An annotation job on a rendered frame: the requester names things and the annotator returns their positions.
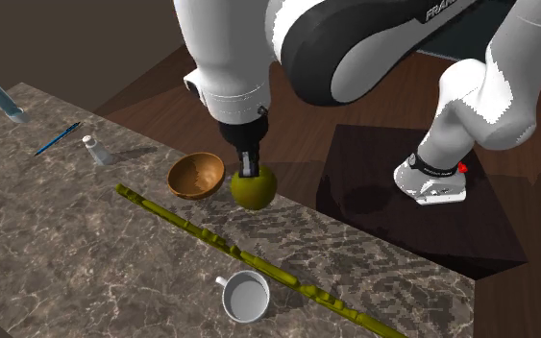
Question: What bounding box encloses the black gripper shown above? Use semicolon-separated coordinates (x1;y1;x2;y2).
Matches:
217;113;270;180

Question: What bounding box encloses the green apple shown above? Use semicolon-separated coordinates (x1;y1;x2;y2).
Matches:
230;164;279;211

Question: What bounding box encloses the brown wooden bowl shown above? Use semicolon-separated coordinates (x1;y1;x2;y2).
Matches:
166;152;227;201

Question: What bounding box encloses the long olive yellow flute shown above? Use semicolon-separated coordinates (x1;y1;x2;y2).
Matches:
114;182;408;338

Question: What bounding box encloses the white mug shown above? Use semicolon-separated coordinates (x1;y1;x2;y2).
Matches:
215;270;272;325

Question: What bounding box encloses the dark robot stand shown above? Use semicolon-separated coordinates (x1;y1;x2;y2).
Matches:
315;123;529;281

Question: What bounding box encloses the small white bottle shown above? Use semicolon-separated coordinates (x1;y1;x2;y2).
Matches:
82;134;115;166

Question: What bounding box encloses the blue pen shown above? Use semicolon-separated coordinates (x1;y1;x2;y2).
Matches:
34;121;83;157

